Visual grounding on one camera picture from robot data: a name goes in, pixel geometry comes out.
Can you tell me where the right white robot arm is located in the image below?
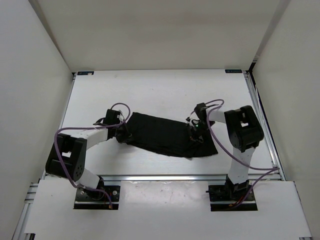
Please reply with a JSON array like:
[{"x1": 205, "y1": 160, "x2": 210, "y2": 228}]
[{"x1": 186, "y1": 103, "x2": 264, "y2": 200}]

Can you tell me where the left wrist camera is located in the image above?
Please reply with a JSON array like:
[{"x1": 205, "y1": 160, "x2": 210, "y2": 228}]
[{"x1": 94, "y1": 109, "x2": 123, "y2": 126}]

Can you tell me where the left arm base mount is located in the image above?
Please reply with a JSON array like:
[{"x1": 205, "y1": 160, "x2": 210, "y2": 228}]
[{"x1": 73, "y1": 185, "x2": 121, "y2": 210}]

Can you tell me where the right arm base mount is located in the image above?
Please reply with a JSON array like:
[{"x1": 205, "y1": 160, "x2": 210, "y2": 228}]
[{"x1": 206, "y1": 185, "x2": 258, "y2": 212}]

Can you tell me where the front aluminium frame rail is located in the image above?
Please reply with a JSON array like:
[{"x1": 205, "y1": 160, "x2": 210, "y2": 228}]
[{"x1": 101, "y1": 174, "x2": 226, "y2": 182}]

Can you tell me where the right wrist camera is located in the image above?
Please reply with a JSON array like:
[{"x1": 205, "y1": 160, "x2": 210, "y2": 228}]
[{"x1": 185, "y1": 102, "x2": 216, "y2": 126}]

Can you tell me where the left blue corner label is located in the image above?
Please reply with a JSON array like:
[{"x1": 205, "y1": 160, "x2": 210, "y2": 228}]
[{"x1": 77, "y1": 71, "x2": 94, "y2": 76}]

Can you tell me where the right blue corner label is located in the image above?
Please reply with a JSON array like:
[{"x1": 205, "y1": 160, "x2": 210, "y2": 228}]
[{"x1": 225, "y1": 69, "x2": 243, "y2": 74}]

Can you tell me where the black pleated skirt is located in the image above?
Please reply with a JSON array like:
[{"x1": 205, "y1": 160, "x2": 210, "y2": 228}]
[{"x1": 126, "y1": 112, "x2": 218, "y2": 159}]

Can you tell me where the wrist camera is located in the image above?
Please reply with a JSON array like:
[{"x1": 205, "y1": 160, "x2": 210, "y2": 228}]
[
  {"x1": 185, "y1": 102, "x2": 216, "y2": 126},
  {"x1": 94, "y1": 109, "x2": 123, "y2": 126}
]

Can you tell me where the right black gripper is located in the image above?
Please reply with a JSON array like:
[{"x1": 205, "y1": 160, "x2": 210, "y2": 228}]
[{"x1": 184, "y1": 120, "x2": 216, "y2": 152}]

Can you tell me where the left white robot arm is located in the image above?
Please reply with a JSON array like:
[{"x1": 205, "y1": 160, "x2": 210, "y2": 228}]
[{"x1": 45, "y1": 122, "x2": 132, "y2": 200}]

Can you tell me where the aluminium frame rail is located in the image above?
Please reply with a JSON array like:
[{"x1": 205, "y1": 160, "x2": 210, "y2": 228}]
[
  {"x1": 243, "y1": 71, "x2": 287, "y2": 181},
  {"x1": 101, "y1": 174, "x2": 226, "y2": 182}
]

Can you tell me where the blue corner label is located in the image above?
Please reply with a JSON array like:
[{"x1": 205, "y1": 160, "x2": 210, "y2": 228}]
[
  {"x1": 77, "y1": 71, "x2": 94, "y2": 76},
  {"x1": 225, "y1": 69, "x2": 243, "y2": 74}
]

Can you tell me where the right aluminium frame rail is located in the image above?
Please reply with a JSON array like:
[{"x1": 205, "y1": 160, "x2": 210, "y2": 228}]
[{"x1": 243, "y1": 71, "x2": 287, "y2": 181}]

